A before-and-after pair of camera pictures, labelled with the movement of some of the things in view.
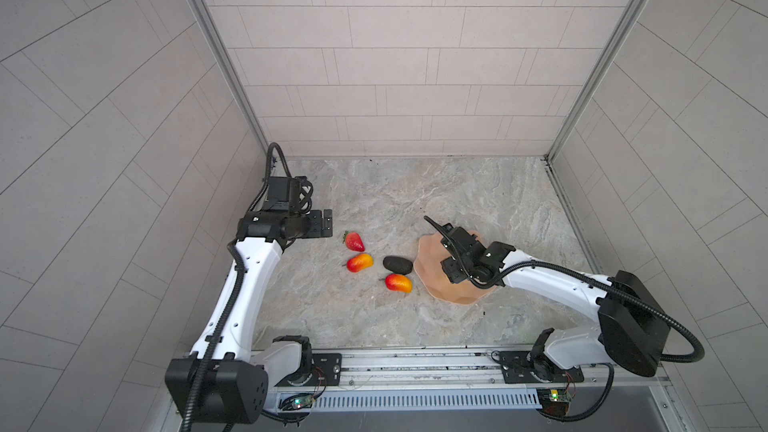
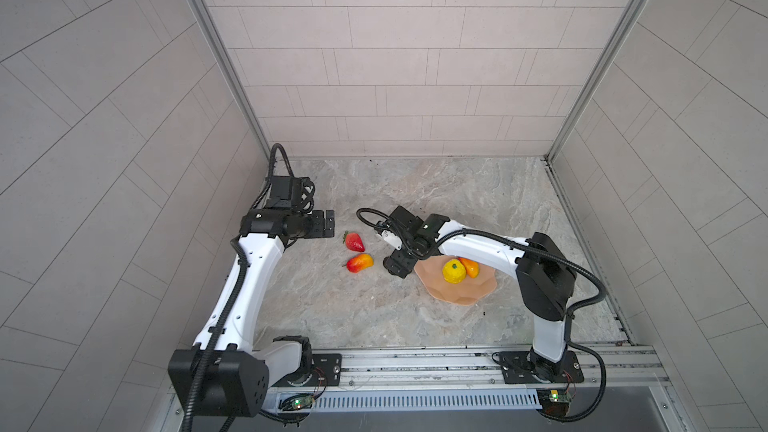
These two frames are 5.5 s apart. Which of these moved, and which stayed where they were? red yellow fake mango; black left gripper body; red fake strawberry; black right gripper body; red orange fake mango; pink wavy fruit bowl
Moved: red orange fake mango; black right gripper body
Stayed: red fake strawberry; pink wavy fruit bowl; black left gripper body; red yellow fake mango
